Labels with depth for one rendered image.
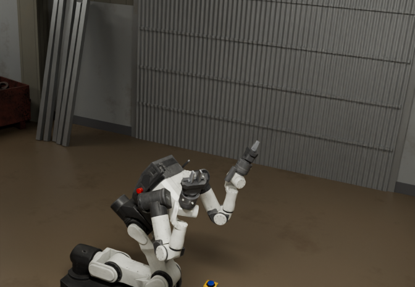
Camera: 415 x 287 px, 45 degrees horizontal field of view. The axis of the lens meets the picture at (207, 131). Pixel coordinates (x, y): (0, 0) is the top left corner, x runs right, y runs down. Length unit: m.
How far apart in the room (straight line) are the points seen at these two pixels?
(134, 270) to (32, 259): 1.03
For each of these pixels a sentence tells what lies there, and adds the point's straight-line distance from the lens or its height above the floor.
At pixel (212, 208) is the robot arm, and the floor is 0.74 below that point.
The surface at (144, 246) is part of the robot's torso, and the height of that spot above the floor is 0.54.
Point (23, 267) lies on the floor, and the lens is 3.90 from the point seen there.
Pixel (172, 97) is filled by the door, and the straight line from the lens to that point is 5.89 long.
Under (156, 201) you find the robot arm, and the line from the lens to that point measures 2.60.
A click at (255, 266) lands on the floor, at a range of 3.90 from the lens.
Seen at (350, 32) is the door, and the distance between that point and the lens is 5.17.
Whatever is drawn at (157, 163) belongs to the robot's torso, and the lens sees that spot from 2.77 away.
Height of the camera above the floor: 2.14
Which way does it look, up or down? 19 degrees down
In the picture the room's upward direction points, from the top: 4 degrees clockwise
